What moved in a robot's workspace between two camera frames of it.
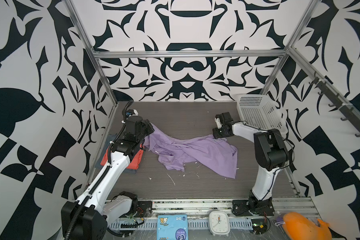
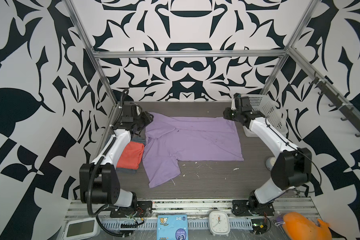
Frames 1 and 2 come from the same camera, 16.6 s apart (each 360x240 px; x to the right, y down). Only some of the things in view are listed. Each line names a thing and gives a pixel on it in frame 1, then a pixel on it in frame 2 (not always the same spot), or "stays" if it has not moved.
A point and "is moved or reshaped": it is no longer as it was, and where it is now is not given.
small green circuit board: [259, 226] stays
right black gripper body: [219, 132] → [233, 115]
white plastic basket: [263, 112] stays
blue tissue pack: [172, 227] stays
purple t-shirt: [216, 155] is moved or reshaped
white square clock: [219, 222] stays
